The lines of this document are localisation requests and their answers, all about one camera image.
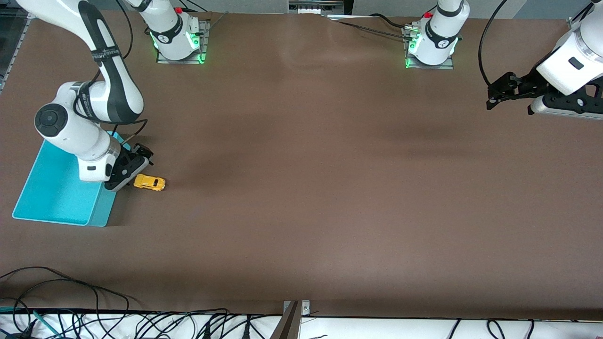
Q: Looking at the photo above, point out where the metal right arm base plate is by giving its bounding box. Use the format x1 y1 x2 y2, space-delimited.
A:
156 19 211 65

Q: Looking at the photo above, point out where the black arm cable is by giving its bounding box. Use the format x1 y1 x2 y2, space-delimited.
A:
90 0 149 144
478 0 510 88

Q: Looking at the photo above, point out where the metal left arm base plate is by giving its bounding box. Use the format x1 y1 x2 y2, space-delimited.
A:
403 26 456 70

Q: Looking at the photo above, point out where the yellow beetle toy car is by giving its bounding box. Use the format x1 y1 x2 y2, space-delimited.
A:
133 174 166 192

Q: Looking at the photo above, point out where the grey power strip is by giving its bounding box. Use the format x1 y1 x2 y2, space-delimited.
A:
288 0 347 15

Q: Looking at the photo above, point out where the grey metal clamp bracket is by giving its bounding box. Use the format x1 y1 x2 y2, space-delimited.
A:
271 300 310 339

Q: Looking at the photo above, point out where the long looped black cable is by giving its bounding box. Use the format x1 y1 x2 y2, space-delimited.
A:
0 266 130 339

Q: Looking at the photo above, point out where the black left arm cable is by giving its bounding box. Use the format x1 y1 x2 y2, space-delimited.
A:
478 0 510 88

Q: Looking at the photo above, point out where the teal plastic bin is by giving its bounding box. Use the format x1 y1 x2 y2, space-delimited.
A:
12 131 125 227

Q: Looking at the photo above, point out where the thick black table cable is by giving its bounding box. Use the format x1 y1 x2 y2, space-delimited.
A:
370 13 413 30

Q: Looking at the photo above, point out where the thin black table cable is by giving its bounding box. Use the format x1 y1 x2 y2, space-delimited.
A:
327 18 408 39

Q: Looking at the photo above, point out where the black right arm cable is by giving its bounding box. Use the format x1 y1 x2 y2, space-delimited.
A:
90 0 149 144

